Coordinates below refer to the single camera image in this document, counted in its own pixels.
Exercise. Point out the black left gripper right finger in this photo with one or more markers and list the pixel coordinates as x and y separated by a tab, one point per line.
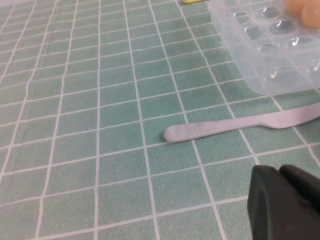
305	186

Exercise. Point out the green white checked tablecloth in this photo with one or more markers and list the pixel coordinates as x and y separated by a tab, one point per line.
100	125

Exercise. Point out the pink plastic knife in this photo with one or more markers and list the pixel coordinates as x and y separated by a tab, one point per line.
212	128

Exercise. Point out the clear plastic egg box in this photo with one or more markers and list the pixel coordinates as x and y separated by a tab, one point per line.
262	50

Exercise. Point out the yellow plastic knife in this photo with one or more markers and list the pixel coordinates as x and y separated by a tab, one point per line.
193	1

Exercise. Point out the brown egg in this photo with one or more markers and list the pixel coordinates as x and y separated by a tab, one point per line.
312	15
295	5

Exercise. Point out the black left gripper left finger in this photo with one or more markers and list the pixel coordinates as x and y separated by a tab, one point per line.
275	215

